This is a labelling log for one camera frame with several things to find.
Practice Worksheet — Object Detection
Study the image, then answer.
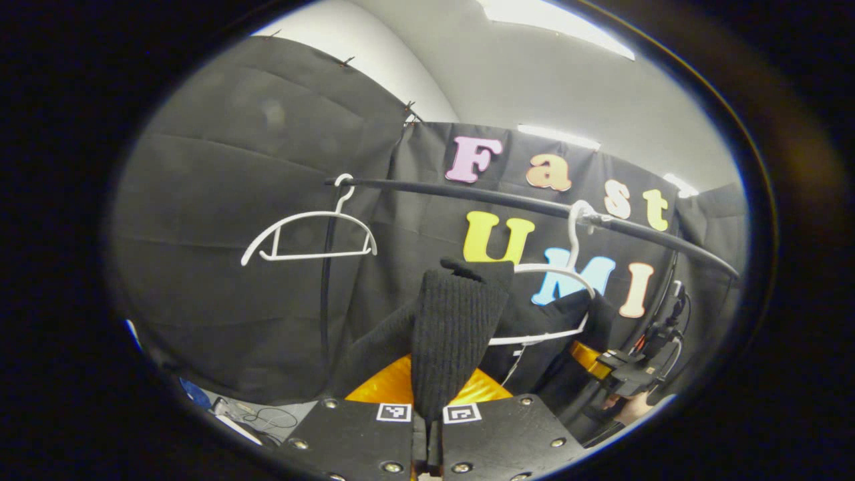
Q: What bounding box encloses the black knit garment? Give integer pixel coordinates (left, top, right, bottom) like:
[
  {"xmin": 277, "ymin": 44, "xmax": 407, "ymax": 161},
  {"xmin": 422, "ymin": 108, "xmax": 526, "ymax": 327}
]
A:
[{"xmin": 331, "ymin": 257, "xmax": 617, "ymax": 420}]

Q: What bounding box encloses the black metal clothes rack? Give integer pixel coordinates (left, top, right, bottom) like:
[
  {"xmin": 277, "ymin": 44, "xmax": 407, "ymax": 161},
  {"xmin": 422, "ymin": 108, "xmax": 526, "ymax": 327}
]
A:
[{"xmin": 319, "ymin": 176, "xmax": 741, "ymax": 378}]

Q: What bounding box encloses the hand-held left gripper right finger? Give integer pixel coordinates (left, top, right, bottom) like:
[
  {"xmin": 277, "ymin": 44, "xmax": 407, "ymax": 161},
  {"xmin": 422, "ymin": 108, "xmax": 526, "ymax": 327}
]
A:
[{"xmin": 430, "ymin": 367, "xmax": 590, "ymax": 481}]

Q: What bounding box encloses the white plastic clothes hanger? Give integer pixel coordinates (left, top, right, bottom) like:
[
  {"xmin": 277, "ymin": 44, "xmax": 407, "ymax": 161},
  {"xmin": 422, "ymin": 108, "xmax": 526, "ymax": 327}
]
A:
[
  {"xmin": 488, "ymin": 199, "xmax": 599, "ymax": 347},
  {"xmin": 240, "ymin": 174, "xmax": 379, "ymax": 267}
]

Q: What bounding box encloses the black backdrop cloth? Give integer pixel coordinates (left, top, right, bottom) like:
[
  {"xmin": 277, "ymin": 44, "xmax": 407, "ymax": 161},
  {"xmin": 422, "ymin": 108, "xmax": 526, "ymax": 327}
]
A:
[{"xmin": 110, "ymin": 35, "xmax": 749, "ymax": 418}]

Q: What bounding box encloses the ceiling light panel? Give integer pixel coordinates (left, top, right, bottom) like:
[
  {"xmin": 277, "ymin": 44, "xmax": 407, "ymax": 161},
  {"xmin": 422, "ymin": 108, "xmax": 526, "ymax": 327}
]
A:
[
  {"xmin": 478, "ymin": 0, "xmax": 637, "ymax": 62},
  {"xmin": 517, "ymin": 124, "xmax": 602, "ymax": 152},
  {"xmin": 663, "ymin": 172, "xmax": 699, "ymax": 198}
]

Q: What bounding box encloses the black floor cable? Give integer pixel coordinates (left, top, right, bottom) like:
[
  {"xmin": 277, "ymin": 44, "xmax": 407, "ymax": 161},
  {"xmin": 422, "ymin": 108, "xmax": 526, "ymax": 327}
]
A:
[{"xmin": 230, "ymin": 401, "xmax": 300, "ymax": 432}]

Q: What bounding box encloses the blue floor item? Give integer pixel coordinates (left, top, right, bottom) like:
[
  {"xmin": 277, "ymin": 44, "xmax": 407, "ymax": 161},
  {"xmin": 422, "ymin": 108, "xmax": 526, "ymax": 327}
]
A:
[{"xmin": 179, "ymin": 378, "xmax": 213, "ymax": 410}]

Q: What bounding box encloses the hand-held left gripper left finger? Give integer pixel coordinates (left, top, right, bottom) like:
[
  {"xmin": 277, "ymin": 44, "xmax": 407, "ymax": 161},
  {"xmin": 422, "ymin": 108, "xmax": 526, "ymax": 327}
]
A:
[{"xmin": 277, "ymin": 354, "xmax": 428, "ymax": 481}]

